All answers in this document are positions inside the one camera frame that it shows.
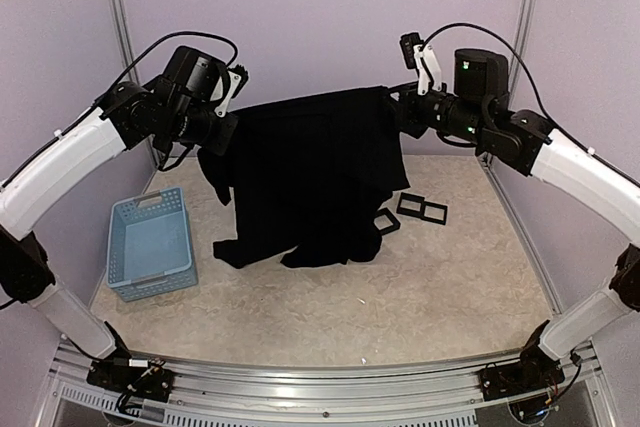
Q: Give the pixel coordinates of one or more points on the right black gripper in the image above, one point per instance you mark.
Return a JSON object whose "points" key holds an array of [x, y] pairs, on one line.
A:
{"points": [[406, 112]]}

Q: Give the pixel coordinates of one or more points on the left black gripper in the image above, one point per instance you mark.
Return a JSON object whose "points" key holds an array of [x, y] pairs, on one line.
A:
{"points": [[220, 144]]}

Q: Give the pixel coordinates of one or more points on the black garment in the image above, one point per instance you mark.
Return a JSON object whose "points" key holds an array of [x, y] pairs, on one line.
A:
{"points": [[306, 177]]}

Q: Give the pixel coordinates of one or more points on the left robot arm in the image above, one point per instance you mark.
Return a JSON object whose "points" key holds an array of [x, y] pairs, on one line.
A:
{"points": [[187, 104]]}

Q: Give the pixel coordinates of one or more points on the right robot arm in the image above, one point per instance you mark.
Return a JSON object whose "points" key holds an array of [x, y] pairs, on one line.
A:
{"points": [[476, 112]]}

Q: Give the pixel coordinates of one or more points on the blue plastic basket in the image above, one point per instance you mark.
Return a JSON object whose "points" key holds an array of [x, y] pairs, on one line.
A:
{"points": [[150, 246]]}

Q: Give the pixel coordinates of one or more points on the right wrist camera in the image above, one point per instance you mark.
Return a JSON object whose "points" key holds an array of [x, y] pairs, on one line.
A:
{"points": [[422, 58]]}

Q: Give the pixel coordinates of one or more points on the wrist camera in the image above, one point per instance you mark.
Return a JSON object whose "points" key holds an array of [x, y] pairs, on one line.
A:
{"points": [[231, 81], [422, 58]]}

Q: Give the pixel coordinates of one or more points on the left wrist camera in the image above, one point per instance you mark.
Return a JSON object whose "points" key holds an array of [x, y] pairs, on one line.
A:
{"points": [[231, 81]]}

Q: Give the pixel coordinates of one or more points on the black square frame middle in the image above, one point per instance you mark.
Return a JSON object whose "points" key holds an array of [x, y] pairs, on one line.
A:
{"points": [[411, 205]]}

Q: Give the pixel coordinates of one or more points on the black square frame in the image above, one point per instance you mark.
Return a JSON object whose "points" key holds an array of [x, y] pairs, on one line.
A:
{"points": [[434, 213], [386, 222], [411, 205]]}

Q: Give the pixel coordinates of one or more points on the black square frame far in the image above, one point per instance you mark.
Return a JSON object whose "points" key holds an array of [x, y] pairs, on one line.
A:
{"points": [[434, 213]]}

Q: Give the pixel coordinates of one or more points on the black square frame near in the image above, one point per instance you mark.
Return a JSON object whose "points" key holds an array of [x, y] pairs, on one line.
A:
{"points": [[386, 222]]}

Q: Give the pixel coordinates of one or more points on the right aluminium corner post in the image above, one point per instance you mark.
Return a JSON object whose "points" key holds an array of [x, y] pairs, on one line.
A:
{"points": [[523, 26]]}

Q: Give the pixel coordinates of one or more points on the aluminium corner post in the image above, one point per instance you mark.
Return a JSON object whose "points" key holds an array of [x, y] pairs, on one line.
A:
{"points": [[123, 39], [523, 26]]}

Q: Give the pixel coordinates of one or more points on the left aluminium corner post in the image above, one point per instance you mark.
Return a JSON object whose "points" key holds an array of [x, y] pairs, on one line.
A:
{"points": [[123, 39]]}

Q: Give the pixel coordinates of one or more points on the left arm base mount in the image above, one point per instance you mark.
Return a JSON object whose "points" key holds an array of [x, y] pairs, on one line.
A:
{"points": [[133, 379]]}

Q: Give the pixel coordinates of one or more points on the aluminium front rail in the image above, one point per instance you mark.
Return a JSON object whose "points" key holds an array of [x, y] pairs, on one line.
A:
{"points": [[444, 393]]}

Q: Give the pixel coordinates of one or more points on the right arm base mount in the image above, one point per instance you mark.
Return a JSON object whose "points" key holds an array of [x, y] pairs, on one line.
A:
{"points": [[533, 374]]}

